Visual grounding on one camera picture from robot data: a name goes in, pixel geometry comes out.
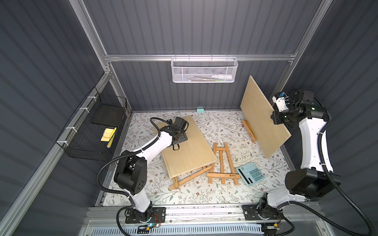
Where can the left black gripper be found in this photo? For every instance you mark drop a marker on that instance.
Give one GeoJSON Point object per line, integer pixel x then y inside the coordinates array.
{"type": "Point", "coordinates": [180, 137]}

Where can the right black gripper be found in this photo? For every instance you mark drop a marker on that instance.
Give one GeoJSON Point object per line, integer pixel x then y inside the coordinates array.
{"type": "Point", "coordinates": [276, 117]}

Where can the plywood board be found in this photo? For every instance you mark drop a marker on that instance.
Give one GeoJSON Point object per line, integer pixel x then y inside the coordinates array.
{"type": "Point", "coordinates": [193, 153]}
{"type": "Point", "coordinates": [257, 111]}

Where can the wooden easel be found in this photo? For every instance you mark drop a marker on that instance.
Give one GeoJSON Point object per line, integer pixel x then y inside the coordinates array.
{"type": "Point", "coordinates": [177, 183]}
{"type": "Point", "coordinates": [249, 130]}
{"type": "Point", "coordinates": [227, 170]}

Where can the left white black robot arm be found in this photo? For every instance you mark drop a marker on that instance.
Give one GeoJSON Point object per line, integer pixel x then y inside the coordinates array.
{"type": "Point", "coordinates": [131, 173]}

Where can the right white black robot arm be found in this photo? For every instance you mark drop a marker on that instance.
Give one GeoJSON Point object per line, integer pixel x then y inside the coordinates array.
{"type": "Point", "coordinates": [309, 181]}

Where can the wooden easel under boards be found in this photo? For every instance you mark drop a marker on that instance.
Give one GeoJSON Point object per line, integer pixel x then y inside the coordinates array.
{"type": "Point", "coordinates": [177, 183]}

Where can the yellow green pen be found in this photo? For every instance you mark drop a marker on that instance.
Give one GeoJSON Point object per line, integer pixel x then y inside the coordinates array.
{"type": "Point", "coordinates": [111, 138]}

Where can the yellow sticky note pad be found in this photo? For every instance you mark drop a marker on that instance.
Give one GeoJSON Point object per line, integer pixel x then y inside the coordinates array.
{"type": "Point", "coordinates": [108, 134]}

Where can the white marker in basket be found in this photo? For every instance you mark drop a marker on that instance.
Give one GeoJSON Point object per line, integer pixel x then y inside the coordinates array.
{"type": "Point", "coordinates": [222, 77]}

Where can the floral patterned table mat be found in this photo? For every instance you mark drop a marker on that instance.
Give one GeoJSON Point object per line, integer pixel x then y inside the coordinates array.
{"type": "Point", "coordinates": [217, 127]}

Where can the teal calculator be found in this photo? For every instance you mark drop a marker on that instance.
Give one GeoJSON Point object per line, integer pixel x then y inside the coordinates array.
{"type": "Point", "coordinates": [250, 174]}

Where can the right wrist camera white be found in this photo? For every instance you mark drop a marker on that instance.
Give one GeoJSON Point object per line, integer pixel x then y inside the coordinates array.
{"type": "Point", "coordinates": [280, 102]}

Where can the white wire mesh basket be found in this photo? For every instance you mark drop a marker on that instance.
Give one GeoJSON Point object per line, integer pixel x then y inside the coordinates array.
{"type": "Point", "coordinates": [200, 69]}

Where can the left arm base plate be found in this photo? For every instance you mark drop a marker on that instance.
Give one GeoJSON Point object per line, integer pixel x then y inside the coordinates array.
{"type": "Point", "coordinates": [152, 215]}

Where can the black wire wall basket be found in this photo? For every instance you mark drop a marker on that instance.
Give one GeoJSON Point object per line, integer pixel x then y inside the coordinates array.
{"type": "Point", "coordinates": [82, 138]}

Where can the aluminium rail at front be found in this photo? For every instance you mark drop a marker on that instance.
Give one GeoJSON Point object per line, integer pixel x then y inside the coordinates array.
{"type": "Point", "coordinates": [202, 214]}

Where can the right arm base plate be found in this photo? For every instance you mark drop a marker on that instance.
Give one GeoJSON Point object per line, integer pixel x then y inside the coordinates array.
{"type": "Point", "coordinates": [255, 212]}

